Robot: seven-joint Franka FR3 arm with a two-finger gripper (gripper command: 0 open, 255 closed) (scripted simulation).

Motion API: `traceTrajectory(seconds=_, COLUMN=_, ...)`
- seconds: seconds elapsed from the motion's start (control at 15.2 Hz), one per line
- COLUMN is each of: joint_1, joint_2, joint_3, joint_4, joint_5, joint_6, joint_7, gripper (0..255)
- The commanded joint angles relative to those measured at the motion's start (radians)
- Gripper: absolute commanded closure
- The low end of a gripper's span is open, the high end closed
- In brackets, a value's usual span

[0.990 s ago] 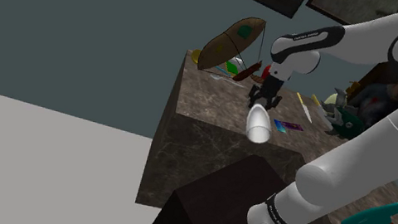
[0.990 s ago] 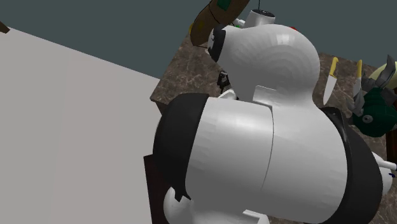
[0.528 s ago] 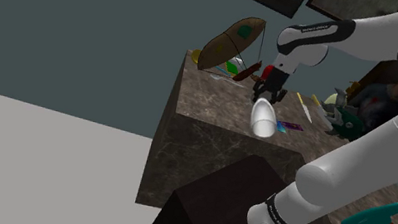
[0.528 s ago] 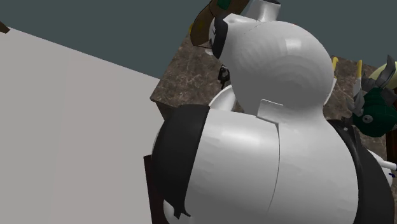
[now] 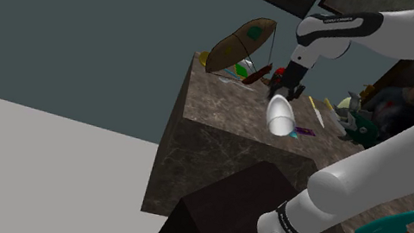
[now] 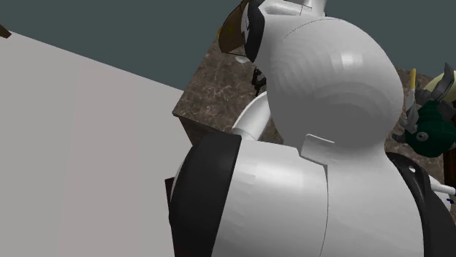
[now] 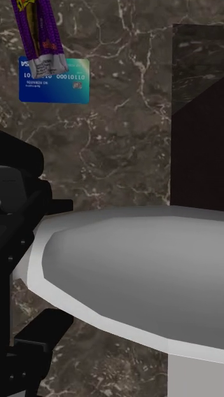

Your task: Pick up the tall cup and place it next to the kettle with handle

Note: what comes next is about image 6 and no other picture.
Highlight brown rounded vessel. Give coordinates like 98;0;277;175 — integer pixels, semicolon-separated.
217;0;251;55

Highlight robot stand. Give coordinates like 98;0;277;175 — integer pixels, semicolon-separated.
164;177;176;257

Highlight yellow stick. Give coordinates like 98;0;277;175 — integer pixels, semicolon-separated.
408;68;417;101

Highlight pale yellow rounded object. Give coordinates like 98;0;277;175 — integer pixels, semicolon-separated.
425;70;456;104

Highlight green toy creature grey spikes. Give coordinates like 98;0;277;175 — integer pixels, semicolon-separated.
392;63;456;158

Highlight dark brown wooden post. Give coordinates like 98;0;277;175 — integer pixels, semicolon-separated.
444;148;456;190

